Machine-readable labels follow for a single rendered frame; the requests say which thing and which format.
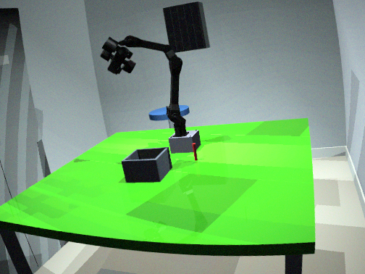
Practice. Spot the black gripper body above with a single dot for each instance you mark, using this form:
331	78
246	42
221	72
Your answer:
129	65

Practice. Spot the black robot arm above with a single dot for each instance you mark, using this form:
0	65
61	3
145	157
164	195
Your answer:
175	65

